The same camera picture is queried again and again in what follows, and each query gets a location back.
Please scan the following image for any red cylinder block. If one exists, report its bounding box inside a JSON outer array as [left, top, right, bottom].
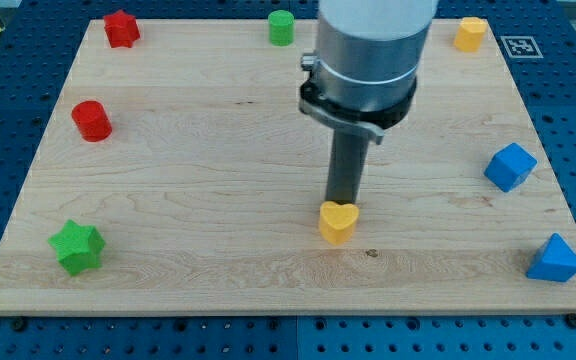
[[71, 100, 112, 142]]

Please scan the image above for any white fiducial marker tag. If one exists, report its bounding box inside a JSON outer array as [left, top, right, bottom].
[[500, 35, 543, 59]]

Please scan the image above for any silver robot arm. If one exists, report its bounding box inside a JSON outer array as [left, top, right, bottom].
[[299, 0, 438, 144]]

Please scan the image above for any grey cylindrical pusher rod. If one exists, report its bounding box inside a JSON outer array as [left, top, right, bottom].
[[325, 131, 369, 204]]

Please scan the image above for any yellow heart block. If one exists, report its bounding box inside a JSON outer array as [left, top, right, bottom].
[[318, 201, 360, 245]]

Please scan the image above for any red star block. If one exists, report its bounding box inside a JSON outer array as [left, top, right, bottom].
[[103, 9, 140, 48]]

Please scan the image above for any wooden board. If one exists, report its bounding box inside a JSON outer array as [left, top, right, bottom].
[[0, 19, 576, 317]]

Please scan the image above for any green star block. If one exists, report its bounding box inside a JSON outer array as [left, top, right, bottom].
[[47, 219, 105, 276]]

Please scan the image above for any yellow hexagon block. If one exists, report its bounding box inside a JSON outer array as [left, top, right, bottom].
[[453, 17, 488, 52]]

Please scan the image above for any green cylinder block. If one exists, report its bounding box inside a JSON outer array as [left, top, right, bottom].
[[267, 10, 295, 46]]

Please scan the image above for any blue triangle block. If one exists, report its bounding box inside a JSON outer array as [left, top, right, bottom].
[[525, 233, 576, 283]]

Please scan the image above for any blue cube block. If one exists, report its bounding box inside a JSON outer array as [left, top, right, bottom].
[[484, 143, 538, 192]]

